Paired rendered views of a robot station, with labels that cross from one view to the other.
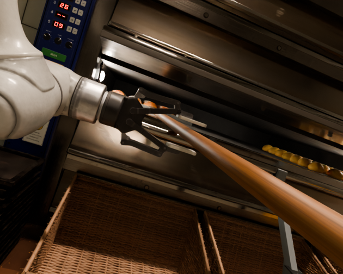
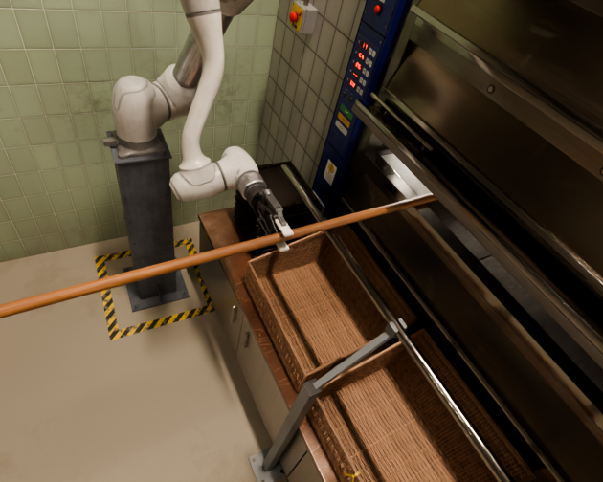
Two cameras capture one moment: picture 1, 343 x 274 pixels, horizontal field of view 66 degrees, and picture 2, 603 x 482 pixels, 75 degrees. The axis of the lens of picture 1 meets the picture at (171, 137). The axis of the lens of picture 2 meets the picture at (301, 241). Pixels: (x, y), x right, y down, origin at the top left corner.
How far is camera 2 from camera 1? 1.16 m
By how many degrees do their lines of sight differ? 67
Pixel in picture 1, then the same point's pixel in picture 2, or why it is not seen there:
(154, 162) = (398, 247)
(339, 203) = not seen: outside the picture
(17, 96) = (178, 188)
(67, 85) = (233, 176)
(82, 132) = (357, 187)
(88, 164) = not seen: hidden behind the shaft
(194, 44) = (465, 128)
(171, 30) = (445, 103)
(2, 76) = (176, 179)
